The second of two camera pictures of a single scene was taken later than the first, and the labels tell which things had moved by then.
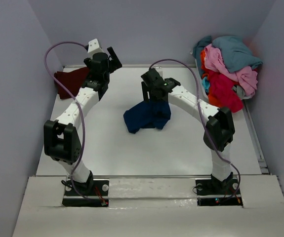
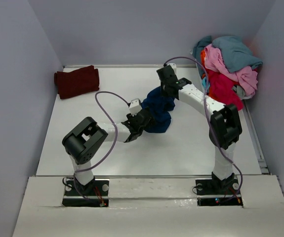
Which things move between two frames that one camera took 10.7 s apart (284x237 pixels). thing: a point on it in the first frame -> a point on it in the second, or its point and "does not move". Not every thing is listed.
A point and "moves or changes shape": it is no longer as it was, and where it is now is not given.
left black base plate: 93,193 does not move
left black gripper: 114,64 -> 129,117
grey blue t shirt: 232,52 does not move
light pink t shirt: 247,76 does not move
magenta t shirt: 221,89 does not move
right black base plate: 214,193 does not move
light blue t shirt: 206,83 does not move
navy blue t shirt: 147,114 moves or changes shape
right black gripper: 145,91 -> 162,88
